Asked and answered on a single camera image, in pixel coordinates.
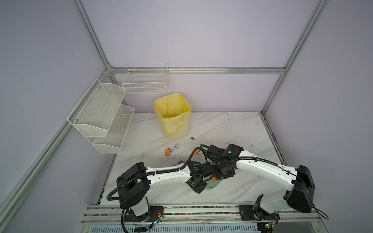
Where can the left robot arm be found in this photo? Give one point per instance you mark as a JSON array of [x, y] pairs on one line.
[[134, 184]]

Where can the aluminium table edge rail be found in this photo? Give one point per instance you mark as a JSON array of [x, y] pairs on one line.
[[274, 139]]

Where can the aluminium frame back beam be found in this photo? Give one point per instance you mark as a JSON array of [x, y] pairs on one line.
[[195, 70]]

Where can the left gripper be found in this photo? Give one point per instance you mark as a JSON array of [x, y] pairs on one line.
[[199, 190]]

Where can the orange purple scrap near bin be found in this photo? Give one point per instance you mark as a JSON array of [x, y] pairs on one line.
[[169, 150]]

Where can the white mesh two-tier shelf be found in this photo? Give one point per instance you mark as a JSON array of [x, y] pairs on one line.
[[102, 118]]

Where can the yellow lined trash bin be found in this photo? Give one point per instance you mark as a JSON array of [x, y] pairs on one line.
[[173, 114]]

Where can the green plastic dustpan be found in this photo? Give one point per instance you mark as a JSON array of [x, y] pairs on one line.
[[211, 182]]

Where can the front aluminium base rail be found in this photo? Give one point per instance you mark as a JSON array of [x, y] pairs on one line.
[[198, 218]]

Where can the white wire basket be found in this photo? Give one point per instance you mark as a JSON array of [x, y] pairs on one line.
[[146, 78]]

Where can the aluminium frame corner post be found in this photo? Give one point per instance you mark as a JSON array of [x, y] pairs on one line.
[[310, 25]]

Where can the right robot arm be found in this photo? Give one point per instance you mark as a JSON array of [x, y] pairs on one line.
[[247, 161]]

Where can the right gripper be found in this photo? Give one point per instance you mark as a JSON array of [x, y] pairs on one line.
[[228, 172]]

